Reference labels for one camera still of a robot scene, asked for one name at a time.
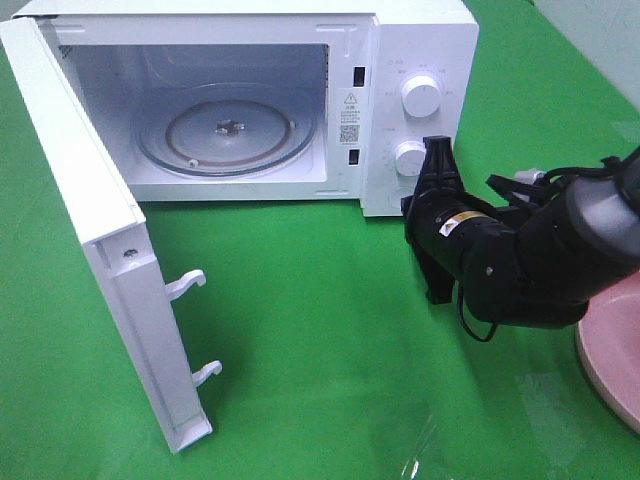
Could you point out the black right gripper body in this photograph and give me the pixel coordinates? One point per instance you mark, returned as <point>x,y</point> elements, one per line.
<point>476,249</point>

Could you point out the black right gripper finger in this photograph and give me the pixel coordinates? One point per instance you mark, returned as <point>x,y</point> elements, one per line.
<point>438,280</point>
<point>439,173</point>

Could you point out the pink round plate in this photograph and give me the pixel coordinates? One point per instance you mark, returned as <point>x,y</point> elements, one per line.
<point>607,340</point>

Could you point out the white microwave door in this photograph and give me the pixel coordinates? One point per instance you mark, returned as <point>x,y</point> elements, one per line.
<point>111,230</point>

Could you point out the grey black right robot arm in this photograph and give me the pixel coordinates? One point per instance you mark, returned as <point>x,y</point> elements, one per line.
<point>562,237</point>

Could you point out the lower white microwave knob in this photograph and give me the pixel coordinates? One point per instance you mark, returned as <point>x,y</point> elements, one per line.
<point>409,157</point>

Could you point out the white microwave knob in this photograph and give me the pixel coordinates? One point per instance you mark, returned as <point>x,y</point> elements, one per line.
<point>421,95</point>
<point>409,157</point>

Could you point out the upper white microwave knob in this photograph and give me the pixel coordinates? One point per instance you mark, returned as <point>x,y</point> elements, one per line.
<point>421,95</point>

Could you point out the clear tape patch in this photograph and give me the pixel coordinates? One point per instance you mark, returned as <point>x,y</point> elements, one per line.
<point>557,431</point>
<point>405,435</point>

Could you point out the clear tape patch right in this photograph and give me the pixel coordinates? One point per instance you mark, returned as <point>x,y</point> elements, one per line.
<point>557,431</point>

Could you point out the glass microwave turntable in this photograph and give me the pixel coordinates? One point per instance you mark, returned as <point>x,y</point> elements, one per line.
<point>227,130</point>

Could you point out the white microwave oven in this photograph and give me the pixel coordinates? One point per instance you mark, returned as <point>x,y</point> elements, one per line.
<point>356,54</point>

